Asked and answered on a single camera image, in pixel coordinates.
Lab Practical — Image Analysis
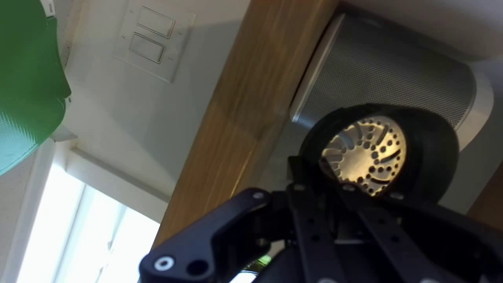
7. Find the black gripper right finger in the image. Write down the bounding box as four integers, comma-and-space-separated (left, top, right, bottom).
334, 185, 503, 283

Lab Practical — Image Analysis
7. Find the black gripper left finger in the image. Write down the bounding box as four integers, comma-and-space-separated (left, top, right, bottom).
138, 155, 347, 283

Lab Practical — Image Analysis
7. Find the black round perforated object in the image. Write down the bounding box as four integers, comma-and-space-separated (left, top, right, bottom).
298, 102, 460, 206

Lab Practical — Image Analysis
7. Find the wooden beam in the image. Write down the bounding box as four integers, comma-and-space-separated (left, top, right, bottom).
154, 0, 342, 248

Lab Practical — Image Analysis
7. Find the silver cylindrical canister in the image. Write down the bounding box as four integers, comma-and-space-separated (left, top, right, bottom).
289, 12, 495, 154

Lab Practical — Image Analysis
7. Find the white framed window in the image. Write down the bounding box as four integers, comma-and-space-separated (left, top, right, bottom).
14, 151, 163, 283

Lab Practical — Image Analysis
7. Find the white cup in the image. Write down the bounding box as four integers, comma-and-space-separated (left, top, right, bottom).
0, 0, 73, 177

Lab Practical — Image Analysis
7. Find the white light switch plate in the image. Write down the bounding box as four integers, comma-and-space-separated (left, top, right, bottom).
114, 0, 199, 85

